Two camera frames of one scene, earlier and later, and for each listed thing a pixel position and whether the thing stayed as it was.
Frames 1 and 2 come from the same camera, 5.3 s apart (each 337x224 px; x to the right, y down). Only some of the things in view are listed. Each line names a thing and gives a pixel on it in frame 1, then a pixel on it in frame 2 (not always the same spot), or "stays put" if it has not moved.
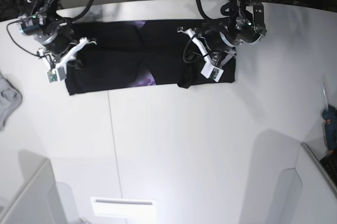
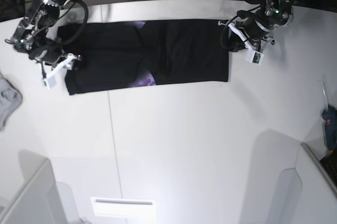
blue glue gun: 329,115 stays put
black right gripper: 221,37 -> 257,27
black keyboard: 329,162 stays put
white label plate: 124,207 stays put
